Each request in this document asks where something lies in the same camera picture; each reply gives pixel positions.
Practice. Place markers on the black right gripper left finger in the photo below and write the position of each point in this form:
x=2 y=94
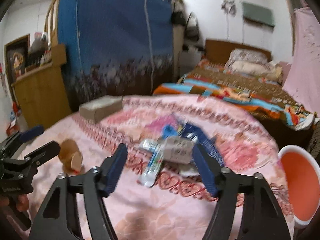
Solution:
x=71 y=197

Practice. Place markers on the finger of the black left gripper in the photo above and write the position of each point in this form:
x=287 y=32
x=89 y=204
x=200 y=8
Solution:
x=31 y=133
x=43 y=154

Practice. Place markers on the white toothpaste tube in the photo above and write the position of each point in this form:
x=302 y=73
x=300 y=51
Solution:
x=149 y=175

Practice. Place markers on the grey printed small carton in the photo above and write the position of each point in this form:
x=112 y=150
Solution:
x=178 y=150

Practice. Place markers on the dark blue striped packet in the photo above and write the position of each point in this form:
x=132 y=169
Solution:
x=197 y=135

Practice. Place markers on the blue wrapper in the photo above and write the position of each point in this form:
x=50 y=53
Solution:
x=170 y=131

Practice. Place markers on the brown paper cup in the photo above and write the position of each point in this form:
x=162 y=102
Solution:
x=70 y=157

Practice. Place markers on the wooden cabinet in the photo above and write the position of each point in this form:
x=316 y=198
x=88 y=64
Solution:
x=41 y=92

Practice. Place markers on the beige cardboard box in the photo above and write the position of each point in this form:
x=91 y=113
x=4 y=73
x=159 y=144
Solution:
x=100 y=108

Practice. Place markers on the framed cartoon picture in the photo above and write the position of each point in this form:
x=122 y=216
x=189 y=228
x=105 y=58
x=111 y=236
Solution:
x=16 y=55

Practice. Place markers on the pink floral quilt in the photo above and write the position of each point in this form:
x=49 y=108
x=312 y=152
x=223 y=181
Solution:
x=176 y=207

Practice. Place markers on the blue fabric wardrobe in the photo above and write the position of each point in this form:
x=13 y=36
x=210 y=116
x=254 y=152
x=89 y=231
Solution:
x=115 y=47

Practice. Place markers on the pink hanging sheet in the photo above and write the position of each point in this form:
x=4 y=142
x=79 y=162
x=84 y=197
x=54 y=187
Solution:
x=302 y=82

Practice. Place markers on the colourful cartoon bed blanket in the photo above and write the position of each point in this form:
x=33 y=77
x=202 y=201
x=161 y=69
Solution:
x=261 y=97

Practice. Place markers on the floral pillow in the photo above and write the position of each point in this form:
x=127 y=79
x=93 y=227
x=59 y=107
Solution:
x=254 y=63

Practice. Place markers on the white bedside drawer cabinet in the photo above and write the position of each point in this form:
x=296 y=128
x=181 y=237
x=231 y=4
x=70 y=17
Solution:
x=188 y=60

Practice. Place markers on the wooden bed headboard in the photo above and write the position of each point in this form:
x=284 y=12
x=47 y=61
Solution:
x=218 y=51

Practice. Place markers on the black hanging handbag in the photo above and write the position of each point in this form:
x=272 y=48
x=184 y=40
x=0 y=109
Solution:
x=191 y=27

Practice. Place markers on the grey-green wall panel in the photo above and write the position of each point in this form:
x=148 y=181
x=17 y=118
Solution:
x=258 y=14

